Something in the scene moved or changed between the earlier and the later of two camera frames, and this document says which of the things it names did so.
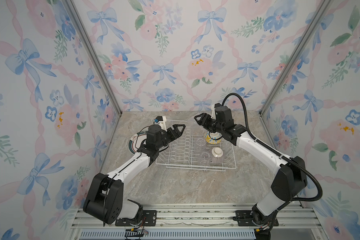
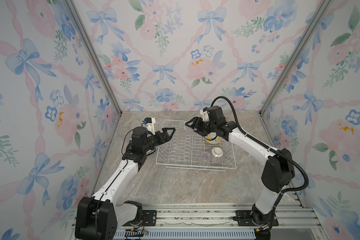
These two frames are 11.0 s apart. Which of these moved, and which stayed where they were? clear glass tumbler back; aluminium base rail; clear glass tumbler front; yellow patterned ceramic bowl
Moved: clear glass tumbler back
Stayed: yellow patterned ceramic bowl; clear glass tumbler front; aluminium base rail
